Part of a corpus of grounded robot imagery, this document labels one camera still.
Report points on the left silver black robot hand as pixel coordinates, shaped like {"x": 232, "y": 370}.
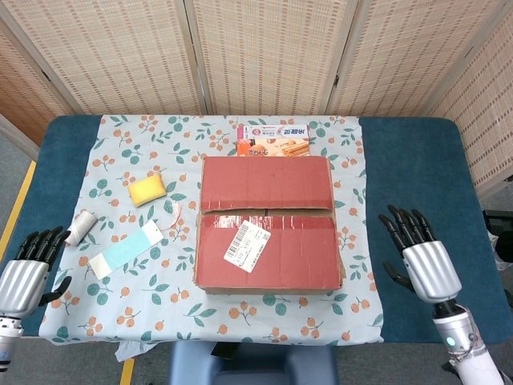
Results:
{"x": 20, "y": 280}

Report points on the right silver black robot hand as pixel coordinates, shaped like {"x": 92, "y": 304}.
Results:
{"x": 431, "y": 268}

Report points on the brown cardboard box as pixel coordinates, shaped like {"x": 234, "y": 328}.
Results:
{"x": 288, "y": 248}

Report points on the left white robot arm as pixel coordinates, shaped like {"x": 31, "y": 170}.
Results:
{"x": 8, "y": 337}

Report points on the orange biscuit box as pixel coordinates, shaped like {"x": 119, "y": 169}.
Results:
{"x": 276, "y": 149}

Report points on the black device at table side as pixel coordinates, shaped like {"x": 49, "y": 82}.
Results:
{"x": 499, "y": 228}

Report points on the white paper roll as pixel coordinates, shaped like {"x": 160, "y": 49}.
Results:
{"x": 80, "y": 228}

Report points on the teal and white paper card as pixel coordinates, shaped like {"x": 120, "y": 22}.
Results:
{"x": 126, "y": 248}

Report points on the yellow sponge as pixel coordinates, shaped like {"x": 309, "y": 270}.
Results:
{"x": 147, "y": 190}

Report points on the clear plastic scrap red edge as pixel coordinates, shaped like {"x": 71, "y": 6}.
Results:
{"x": 176, "y": 216}

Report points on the blue padded seat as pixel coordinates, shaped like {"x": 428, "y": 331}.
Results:
{"x": 252, "y": 367}

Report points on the woven wicker folding screen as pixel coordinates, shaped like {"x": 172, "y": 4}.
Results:
{"x": 264, "y": 56}

